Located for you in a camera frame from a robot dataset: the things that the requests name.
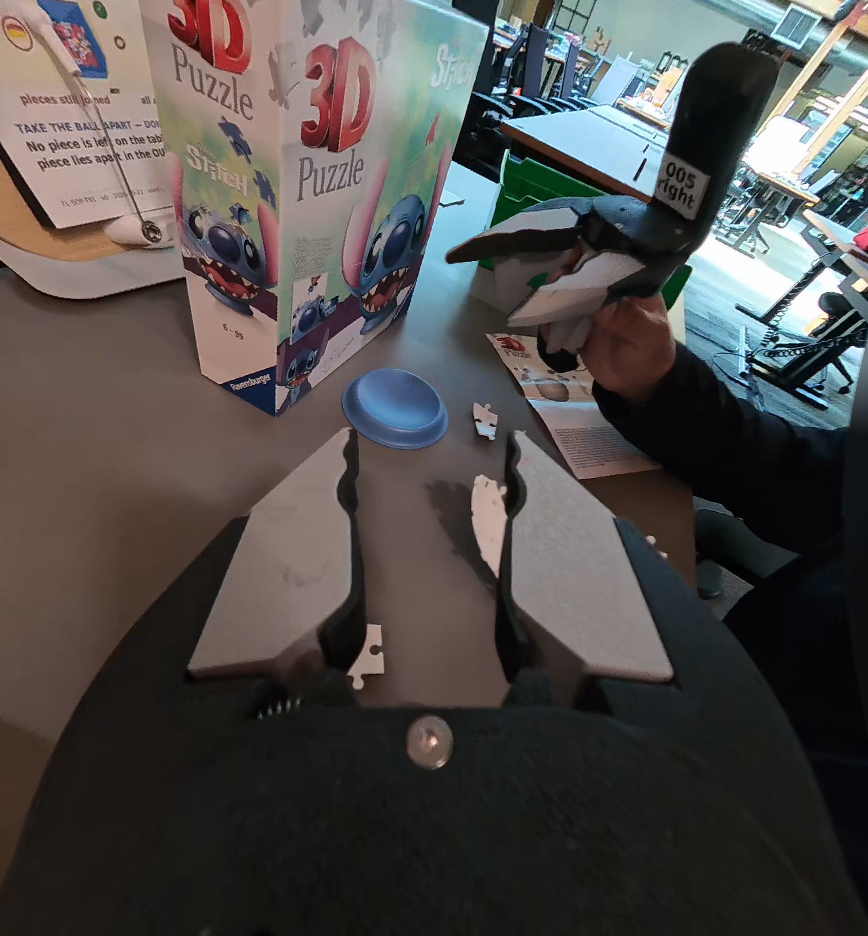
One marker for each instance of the green plastic crate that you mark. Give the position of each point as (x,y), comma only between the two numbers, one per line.
(529,186)

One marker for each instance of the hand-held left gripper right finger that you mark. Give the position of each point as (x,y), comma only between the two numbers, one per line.
(587,585)

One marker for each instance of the white instruction card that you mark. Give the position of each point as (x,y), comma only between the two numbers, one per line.
(75,146)

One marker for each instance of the white printed instruction sheet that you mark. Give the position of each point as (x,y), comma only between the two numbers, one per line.
(594,446)

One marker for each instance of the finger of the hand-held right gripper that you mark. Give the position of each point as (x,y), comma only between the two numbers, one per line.
(565,292)
(514,234)

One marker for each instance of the person's right forearm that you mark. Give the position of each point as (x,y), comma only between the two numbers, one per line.
(733,453)

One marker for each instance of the printed cardboard puzzle box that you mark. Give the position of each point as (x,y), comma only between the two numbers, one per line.
(317,219)

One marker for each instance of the blue round plastic stand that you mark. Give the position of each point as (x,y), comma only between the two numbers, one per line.
(393,409)

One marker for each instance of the single white puzzle piece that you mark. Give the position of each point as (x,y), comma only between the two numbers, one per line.
(372,651)
(485,420)

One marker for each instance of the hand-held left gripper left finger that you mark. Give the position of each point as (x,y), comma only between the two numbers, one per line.
(280,578)

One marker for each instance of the black office chair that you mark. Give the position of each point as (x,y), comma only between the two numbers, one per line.
(521,95)

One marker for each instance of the grey office chair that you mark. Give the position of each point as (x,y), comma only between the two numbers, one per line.
(741,556)

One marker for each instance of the person's right hand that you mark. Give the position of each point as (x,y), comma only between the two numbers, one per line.
(631,351)

